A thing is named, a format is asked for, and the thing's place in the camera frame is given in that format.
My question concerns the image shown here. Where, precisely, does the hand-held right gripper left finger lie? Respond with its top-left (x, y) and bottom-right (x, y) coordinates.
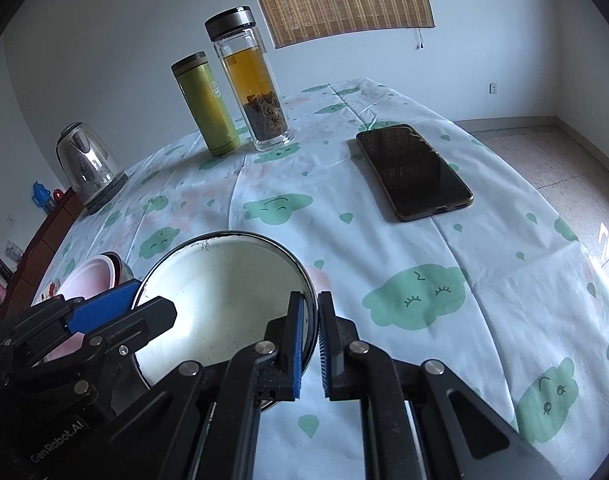
top-left (102, 291), bottom-right (308, 480)

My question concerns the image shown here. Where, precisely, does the black kettle base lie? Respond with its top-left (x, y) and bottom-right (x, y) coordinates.
top-left (84, 172), bottom-right (128, 216)

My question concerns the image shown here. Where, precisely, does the black smartphone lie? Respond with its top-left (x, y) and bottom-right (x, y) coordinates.
top-left (355, 123), bottom-right (474, 223)

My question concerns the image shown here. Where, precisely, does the white enamel bowl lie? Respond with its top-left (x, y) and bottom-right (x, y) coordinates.
top-left (131, 230), bottom-right (319, 413)

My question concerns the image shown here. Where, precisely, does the brown wooden cabinet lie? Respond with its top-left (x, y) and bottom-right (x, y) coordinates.
top-left (0, 191), bottom-right (85, 321)

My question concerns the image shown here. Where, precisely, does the stainless steel bowl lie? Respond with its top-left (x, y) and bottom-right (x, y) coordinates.
top-left (115, 260), bottom-right (136, 288)

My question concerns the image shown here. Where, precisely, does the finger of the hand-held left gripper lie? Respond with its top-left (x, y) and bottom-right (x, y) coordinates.
top-left (4, 296), bottom-right (178, 397)
top-left (0, 279), bottom-right (143, 346)

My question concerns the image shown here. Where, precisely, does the red and pink bowl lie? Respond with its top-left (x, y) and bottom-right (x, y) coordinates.
top-left (43, 251), bottom-right (122, 363)

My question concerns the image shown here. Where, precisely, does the glass tea bottle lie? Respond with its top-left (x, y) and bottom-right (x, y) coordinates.
top-left (204, 6), bottom-right (294, 153)

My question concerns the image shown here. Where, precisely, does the stainless steel electric kettle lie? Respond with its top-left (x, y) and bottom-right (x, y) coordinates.
top-left (56, 121), bottom-right (125, 206)

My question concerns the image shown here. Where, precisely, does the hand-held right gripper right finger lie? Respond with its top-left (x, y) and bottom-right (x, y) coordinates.
top-left (317, 291), bottom-right (560, 480)

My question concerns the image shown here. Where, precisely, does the cloud print tablecloth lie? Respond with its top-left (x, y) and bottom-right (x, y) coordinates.
top-left (32, 77), bottom-right (609, 480)

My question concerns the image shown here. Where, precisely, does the green thermos bottle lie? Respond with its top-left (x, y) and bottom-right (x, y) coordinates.
top-left (171, 51), bottom-right (241, 157)

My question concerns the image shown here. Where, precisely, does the blue water bottle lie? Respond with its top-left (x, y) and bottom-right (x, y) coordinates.
top-left (32, 181), bottom-right (56, 213)

